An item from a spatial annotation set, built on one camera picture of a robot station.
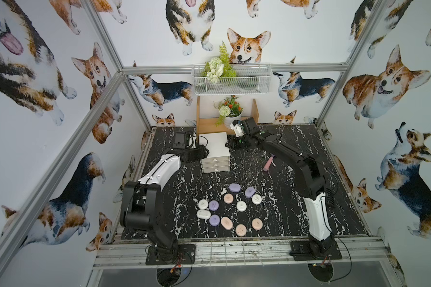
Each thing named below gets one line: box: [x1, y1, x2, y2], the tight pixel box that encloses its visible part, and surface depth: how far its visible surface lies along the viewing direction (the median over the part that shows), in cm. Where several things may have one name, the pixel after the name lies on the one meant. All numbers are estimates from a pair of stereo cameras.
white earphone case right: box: [251, 193, 262, 205], surface depth 90 cm
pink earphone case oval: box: [220, 216, 233, 231], surface depth 82 cm
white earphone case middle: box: [236, 200, 248, 212], surface depth 87 cm
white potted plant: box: [213, 95, 244, 130], surface depth 104 cm
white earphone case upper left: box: [198, 199, 209, 210], surface depth 88 cm
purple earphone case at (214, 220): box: [208, 214, 221, 227], surface depth 83 cm
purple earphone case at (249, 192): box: [244, 186, 256, 198], surface depth 92 cm
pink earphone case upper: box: [223, 193, 235, 204], surface depth 90 cm
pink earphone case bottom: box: [235, 223, 248, 237], surface depth 80 cm
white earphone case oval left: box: [196, 209, 212, 220], surface depth 85 cm
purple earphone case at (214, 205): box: [208, 199, 220, 212], surface depth 87 cm
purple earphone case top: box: [228, 182, 242, 193], surface depth 94 cm
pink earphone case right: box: [251, 217, 263, 231], surface depth 82 cm
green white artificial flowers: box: [201, 40, 237, 84], surface depth 82 cm
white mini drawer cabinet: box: [198, 131, 230, 174], surface depth 95 cm
